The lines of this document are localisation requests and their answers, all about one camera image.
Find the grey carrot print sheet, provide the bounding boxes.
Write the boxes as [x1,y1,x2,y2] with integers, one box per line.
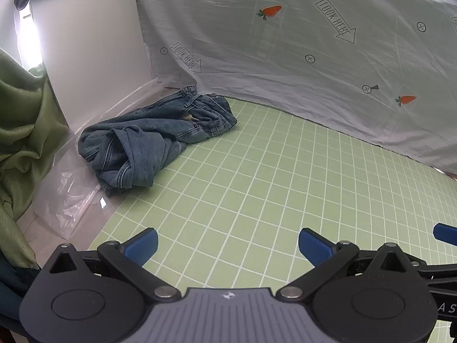
[134,0,457,176]

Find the dark teal cloth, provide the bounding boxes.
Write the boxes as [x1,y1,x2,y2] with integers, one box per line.
[0,254,41,334]

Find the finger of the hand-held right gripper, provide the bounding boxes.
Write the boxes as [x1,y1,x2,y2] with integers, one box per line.
[432,223,457,248]
[410,257,457,284]

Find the green grid mat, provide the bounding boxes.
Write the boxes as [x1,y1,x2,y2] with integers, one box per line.
[89,96,457,343]

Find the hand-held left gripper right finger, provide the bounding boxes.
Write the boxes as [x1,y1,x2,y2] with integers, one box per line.
[276,228,426,303]

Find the clear plastic sheet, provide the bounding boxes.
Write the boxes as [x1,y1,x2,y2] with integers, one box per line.
[34,78,195,241]

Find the green curtain cloth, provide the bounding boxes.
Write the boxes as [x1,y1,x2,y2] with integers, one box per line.
[0,48,71,271]

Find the blue denim jeans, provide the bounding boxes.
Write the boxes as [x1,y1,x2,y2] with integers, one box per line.
[78,85,238,197]

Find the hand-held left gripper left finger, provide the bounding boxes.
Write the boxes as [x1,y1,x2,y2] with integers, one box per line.
[47,228,181,304]

